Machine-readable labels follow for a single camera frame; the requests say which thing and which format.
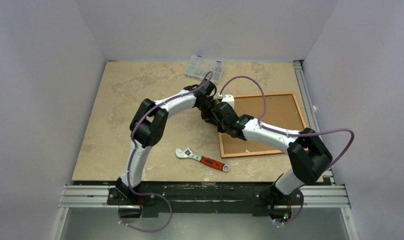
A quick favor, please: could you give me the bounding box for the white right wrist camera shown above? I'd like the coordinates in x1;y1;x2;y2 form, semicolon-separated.
218;94;235;109

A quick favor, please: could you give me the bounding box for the aluminium front rail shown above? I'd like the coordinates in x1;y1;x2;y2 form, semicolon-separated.
58;185;351;209

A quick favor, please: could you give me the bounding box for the red handled adjustable wrench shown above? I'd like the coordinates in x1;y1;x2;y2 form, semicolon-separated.
175;147;230;173

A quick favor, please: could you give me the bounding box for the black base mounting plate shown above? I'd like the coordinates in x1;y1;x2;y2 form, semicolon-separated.
107;181;304;222

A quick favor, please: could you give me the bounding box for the red wooden photo frame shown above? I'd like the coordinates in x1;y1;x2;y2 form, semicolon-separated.
218;92;308;158

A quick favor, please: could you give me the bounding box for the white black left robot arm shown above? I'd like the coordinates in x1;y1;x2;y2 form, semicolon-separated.
110;78;217;205

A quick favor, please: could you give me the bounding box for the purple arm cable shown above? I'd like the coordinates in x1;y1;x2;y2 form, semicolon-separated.
219;76;355;227
117;71;214;233

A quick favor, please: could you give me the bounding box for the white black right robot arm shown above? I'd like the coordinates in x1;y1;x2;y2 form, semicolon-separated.
211;102;333;204

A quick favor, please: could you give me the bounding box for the clear plastic organizer box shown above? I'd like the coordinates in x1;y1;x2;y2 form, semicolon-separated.
184;55;225;85

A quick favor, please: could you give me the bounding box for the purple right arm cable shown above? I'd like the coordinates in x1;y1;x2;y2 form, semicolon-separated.
219;76;355;227

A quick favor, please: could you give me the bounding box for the aluminium rail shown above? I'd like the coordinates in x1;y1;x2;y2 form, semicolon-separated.
293;59;336;185
58;185;351;209

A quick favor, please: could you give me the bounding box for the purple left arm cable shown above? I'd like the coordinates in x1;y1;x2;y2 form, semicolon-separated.
117;71;214;233

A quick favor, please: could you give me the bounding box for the aluminium right side rail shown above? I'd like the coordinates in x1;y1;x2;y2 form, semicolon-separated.
293;59;336;185

